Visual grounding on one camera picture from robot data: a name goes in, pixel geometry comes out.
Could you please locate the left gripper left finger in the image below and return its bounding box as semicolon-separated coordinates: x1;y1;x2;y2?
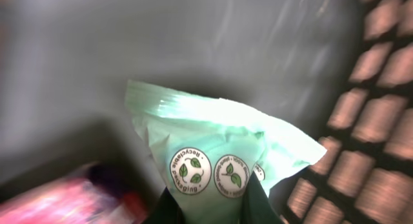
143;188;185;224

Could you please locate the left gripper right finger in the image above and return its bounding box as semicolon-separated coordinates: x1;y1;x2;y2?
240;172;283;224

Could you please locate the red purple pad pack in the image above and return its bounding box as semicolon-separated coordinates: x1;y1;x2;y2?
1;164;148;224

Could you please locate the teal wet wipes pack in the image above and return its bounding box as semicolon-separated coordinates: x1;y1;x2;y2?
125;81;326;223

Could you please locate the grey plastic basket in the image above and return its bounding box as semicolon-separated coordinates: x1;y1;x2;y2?
1;0;412;223

